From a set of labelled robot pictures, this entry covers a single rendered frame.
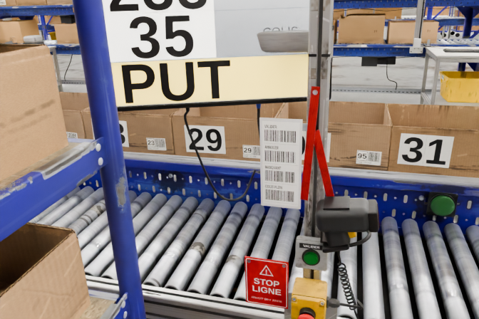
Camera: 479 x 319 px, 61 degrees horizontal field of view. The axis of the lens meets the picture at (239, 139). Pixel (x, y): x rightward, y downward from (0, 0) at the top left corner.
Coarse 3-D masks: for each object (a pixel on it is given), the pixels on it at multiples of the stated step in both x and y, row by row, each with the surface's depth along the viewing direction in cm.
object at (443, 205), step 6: (438, 198) 131; (444, 198) 130; (432, 204) 132; (438, 204) 131; (444, 204) 131; (450, 204) 130; (432, 210) 133; (438, 210) 132; (444, 210) 131; (450, 210) 131
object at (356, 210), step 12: (324, 204) 80; (336, 204) 79; (348, 204) 78; (360, 204) 78; (372, 204) 78; (324, 216) 78; (336, 216) 78; (348, 216) 77; (360, 216) 76; (372, 216) 76; (324, 228) 79; (336, 228) 78; (348, 228) 78; (360, 228) 77; (372, 228) 77; (336, 240) 81; (348, 240) 81; (324, 252) 82
